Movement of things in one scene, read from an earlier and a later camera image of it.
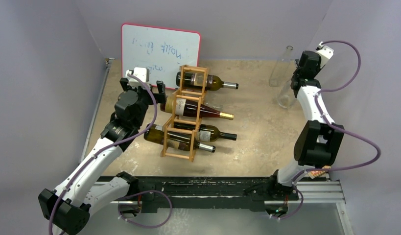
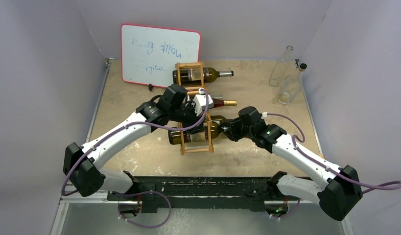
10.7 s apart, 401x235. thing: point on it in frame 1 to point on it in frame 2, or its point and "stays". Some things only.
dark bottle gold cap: x=154 y=133 to x=198 y=134
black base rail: x=194 y=193 stays
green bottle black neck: x=207 y=133 to x=218 y=119
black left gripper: x=159 y=98 to x=194 y=118
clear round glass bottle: x=281 y=68 stays
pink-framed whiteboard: x=162 y=50 stays
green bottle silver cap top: x=206 y=82 to x=193 y=76
